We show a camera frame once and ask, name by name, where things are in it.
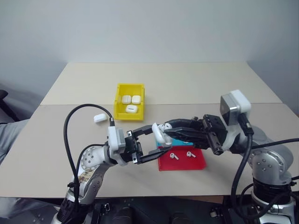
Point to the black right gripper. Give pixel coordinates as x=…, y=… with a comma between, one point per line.
x=215, y=130

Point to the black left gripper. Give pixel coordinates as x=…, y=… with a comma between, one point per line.
x=132, y=150

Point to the white earbud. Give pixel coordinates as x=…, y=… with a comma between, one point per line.
x=161, y=127
x=167, y=126
x=190, y=154
x=173, y=156

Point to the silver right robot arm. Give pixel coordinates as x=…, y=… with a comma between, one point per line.
x=268, y=161

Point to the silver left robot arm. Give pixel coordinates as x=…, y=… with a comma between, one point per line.
x=91, y=161

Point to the yellow plastic bin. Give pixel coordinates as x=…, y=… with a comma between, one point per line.
x=140, y=112

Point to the blue plastic tray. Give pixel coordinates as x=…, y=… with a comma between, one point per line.
x=178, y=142

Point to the red plastic tray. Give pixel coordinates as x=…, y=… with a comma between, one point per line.
x=187, y=164

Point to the dark rounded shape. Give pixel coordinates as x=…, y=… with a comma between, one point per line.
x=178, y=218
x=122, y=215

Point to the grey clothed person leg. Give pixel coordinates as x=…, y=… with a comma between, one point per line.
x=9, y=137

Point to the black chair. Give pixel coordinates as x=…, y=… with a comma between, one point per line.
x=4, y=102

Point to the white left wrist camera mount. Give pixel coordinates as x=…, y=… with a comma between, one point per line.
x=112, y=140

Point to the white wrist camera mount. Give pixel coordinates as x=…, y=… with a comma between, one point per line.
x=240, y=102
x=112, y=140

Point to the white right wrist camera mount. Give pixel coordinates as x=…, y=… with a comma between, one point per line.
x=240, y=102

